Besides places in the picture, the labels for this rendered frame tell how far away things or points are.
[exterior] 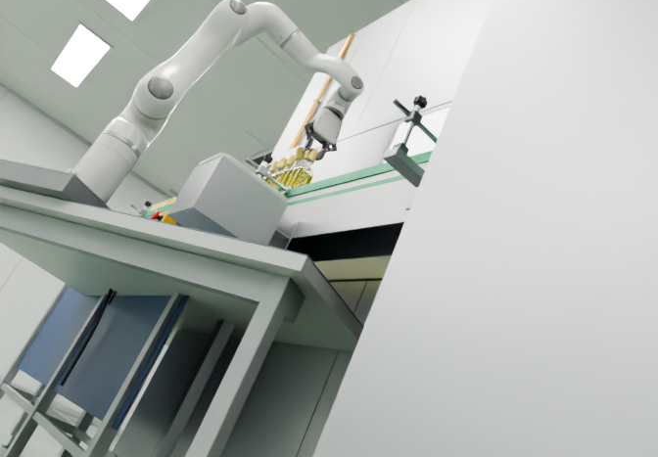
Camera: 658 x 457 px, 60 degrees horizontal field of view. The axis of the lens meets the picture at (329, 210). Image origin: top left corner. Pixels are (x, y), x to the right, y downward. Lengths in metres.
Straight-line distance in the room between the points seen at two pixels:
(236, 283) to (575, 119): 0.68
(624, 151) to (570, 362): 0.25
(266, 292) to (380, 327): 0.36
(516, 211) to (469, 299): 0.13
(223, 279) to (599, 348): 0.76
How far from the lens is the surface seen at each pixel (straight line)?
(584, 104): 0.81
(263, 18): 2.02
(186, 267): 1.23
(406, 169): 1.18
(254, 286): 1.12
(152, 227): 1.28
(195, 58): 1.84
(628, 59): 0.83
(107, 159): 1.65
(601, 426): 0.57
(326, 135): 1.94
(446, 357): 0.70
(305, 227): 1.50
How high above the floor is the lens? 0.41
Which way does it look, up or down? 24 degrees up
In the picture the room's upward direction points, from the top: 25 degrees clockwise
